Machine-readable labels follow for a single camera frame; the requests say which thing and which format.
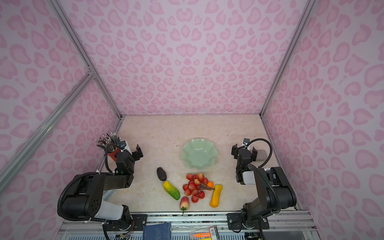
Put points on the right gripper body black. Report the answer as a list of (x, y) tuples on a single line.
[(239, 169)]

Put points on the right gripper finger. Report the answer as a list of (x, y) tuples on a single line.
[(254, 154), (234, 151)]

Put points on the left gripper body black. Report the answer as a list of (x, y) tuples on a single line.
[(132, 160)]

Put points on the dark fake avocado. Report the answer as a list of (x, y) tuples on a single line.
[(162, 175)]

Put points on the green yellow fake fruit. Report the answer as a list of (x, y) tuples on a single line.
[(171, 190)]

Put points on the yellow orange fake fruit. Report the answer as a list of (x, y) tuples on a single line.
[(215, 200)]

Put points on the red fake peach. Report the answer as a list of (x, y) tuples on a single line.
[(184, 204)]

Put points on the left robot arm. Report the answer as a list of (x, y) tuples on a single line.
[(82, 198)]

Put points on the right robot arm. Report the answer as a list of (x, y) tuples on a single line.
[(274, 192)]

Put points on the green scalloped fruit bowl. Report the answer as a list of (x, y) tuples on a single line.
[(199, 154)]

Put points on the small orange fake fruit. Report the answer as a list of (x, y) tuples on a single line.
[(210, 184)]

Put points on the red fake grape bunch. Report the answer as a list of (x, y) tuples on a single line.
[(196, 187)]

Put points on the grey stone block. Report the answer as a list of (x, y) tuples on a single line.
[(262, 155)]

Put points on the red pencil cup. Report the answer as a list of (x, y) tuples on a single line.
[(113, 155)]

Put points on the pencils bundle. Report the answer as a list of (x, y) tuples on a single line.
[(111, 138)]

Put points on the blue box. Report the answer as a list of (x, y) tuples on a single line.
[(157, 232)]

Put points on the orange marker pack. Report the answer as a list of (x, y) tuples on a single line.
[(209, 233)]

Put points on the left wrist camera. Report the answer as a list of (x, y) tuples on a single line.
[(123, 145)]

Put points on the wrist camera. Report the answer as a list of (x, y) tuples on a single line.
[(246, 142), (123, 145)]

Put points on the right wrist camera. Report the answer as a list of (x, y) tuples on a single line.
[(246, 142)]

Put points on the aluminium diagonal frame bar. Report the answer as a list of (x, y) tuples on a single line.
[(19, 160)]

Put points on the aluminium frame post right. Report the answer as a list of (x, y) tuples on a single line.
[(295, 39)]

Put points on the aluminium frame post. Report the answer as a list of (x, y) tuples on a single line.
[(79, 46), (295, 39)]

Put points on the aluminium frame post left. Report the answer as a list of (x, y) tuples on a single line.
[(79, 46)]

